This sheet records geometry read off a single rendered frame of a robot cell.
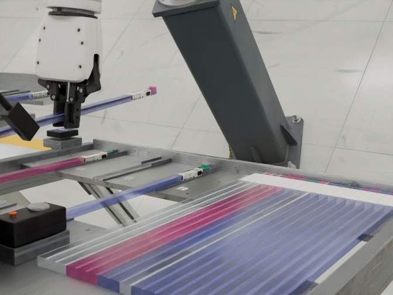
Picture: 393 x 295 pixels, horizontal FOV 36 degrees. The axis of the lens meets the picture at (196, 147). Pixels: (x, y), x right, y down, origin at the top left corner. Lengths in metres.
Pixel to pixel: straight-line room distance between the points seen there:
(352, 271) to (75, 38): 0.53
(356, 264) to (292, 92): 1.59
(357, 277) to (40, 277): 0.32
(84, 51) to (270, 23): 1.68
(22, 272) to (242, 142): 1.34
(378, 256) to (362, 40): 1.67
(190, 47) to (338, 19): 0.93
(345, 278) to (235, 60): 1.11
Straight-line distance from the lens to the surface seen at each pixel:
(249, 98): 1.75
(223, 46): 1.62
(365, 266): 0.66
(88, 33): 0.92
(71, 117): 0.95
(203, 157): 1.10
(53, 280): 0.62
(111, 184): 0.99
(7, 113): 0.67
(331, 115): 2.08
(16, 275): 0.64
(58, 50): 0.94
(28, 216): 0.67
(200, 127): 2.23
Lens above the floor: 1.52
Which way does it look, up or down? 45 degrees down
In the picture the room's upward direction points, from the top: 30 degrees counter-clockwise
